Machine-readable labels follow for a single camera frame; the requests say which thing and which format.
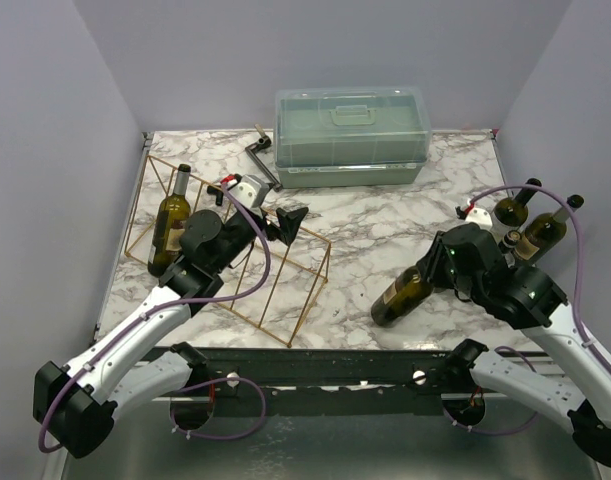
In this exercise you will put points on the black metal base rail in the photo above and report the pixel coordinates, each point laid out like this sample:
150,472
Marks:
337,382

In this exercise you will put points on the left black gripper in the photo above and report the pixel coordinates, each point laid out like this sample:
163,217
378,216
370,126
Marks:
289,223

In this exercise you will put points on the green wine bottle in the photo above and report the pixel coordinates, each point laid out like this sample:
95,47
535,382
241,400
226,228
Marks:
508,244
402,296
510,213
172,215
545,232

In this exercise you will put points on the green plastic storage box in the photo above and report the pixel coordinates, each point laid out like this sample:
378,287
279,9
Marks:
345,137

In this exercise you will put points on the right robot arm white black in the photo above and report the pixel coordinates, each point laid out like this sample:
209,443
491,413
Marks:
528,300

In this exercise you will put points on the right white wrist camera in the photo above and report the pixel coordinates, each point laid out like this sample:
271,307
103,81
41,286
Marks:
470,213

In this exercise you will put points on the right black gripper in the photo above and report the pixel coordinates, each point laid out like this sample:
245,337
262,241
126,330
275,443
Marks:
436,265

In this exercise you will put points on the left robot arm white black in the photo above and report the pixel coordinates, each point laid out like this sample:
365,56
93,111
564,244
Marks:
79,402

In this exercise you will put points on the gold wire wine rack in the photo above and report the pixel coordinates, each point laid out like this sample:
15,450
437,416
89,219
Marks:
261,265

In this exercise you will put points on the grey metal crank handle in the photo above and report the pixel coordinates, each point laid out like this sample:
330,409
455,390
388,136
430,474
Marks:
253,150

